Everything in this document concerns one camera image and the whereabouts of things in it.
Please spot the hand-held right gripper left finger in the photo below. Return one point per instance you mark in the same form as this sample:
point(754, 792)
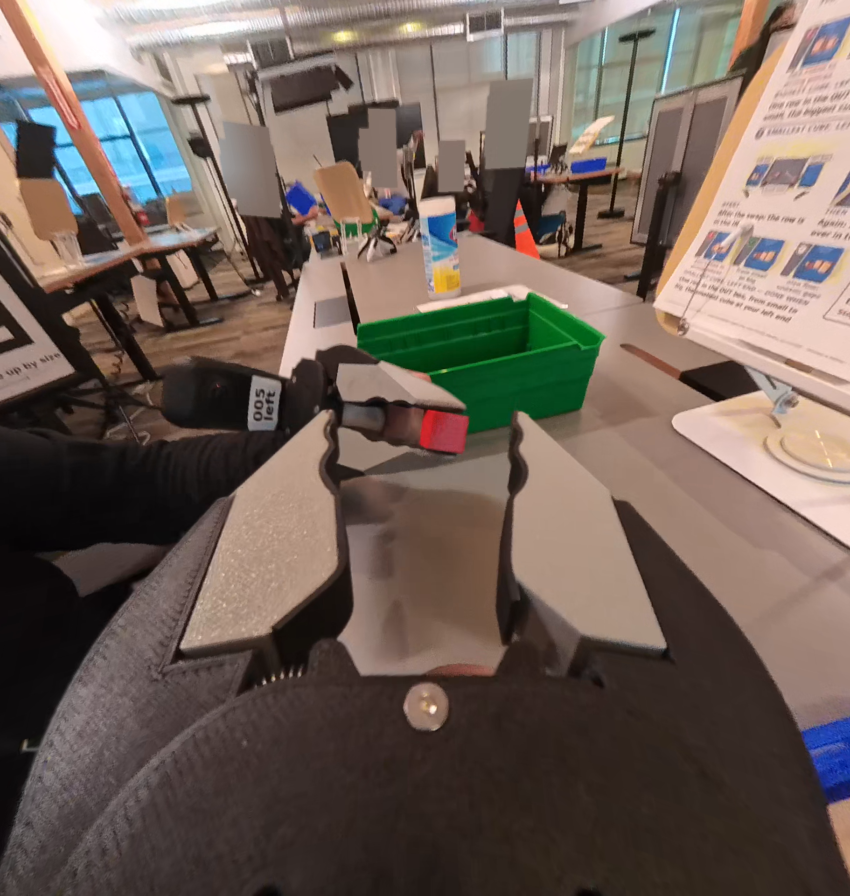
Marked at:
point(271, 546)

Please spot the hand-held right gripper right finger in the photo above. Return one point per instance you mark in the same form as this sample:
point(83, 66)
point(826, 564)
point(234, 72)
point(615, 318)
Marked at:
point(579, 553)

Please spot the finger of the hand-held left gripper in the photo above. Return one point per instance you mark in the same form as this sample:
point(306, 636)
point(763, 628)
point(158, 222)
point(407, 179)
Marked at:
point(365, 416)
point(390, 388)

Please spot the red wooden cube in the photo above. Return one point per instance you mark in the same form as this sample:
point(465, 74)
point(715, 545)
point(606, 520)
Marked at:
point(444, 432)

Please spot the green plastic bin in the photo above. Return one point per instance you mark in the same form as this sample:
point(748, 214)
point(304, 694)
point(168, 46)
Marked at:
point(509, 378)

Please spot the blue plastic bin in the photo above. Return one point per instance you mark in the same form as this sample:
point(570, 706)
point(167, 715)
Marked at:
point(841, 759)

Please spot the person's left forearm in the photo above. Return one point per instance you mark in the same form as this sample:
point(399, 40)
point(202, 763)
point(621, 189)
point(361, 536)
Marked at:
point(103, 483)

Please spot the wooden-top standing desk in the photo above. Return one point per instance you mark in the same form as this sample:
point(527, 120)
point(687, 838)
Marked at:
point(579, 173)
point(152, 245)

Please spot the white paper sheets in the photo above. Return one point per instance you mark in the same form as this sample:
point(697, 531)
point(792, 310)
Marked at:
point(481, 297)

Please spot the wipes canister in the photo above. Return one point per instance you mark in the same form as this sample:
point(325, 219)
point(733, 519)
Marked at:
point(440, 245)

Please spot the small wooden document stand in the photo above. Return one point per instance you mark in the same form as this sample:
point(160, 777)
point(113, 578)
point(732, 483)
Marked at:
point(341, 192)

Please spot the orange traffic cone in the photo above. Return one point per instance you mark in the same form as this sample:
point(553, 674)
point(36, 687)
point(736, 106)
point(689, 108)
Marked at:
point(526, 234)

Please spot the white sign board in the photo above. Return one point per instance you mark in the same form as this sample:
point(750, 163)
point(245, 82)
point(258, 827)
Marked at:
point(19, 350)

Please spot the person's torso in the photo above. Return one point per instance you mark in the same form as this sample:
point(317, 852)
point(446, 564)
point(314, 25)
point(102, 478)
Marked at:
point(19, 700)

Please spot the black floor lamp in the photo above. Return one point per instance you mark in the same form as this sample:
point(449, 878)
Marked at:
point(628, 119)

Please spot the grey aluminium-framed case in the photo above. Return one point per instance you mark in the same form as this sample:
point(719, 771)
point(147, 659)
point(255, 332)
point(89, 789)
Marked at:
point(670, 154)

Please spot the diagonal support beam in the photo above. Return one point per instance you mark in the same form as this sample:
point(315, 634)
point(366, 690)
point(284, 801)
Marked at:
point(68, 119)

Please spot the printed instruction sheet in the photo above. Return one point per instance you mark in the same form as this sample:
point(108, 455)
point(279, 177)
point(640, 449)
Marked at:
point(782, 210)

